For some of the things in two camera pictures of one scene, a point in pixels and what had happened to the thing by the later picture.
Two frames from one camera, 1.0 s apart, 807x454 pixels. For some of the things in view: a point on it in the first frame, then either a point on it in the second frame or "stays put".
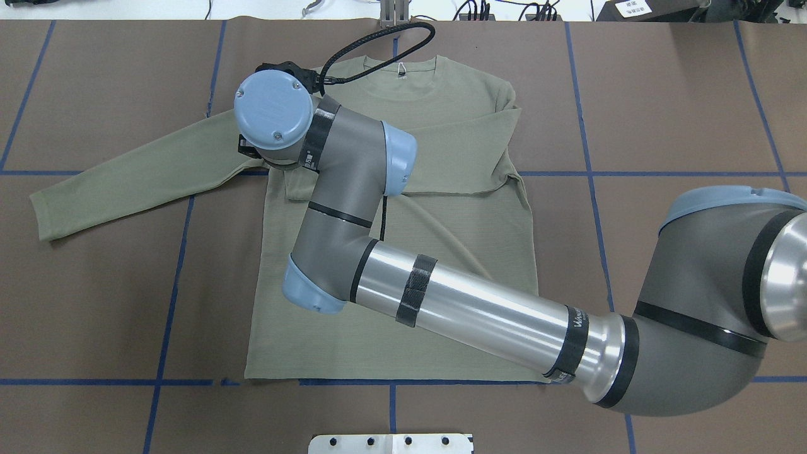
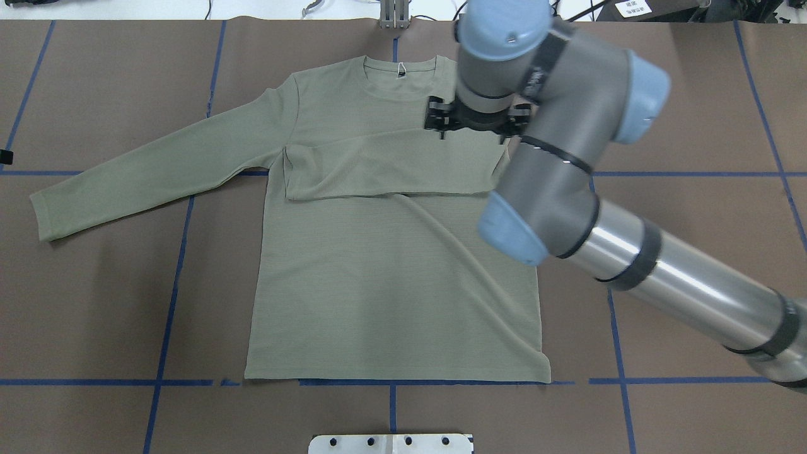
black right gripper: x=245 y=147 -> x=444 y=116
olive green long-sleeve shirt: x=466 y=193 stays put
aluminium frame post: x=394 y=12 stays put
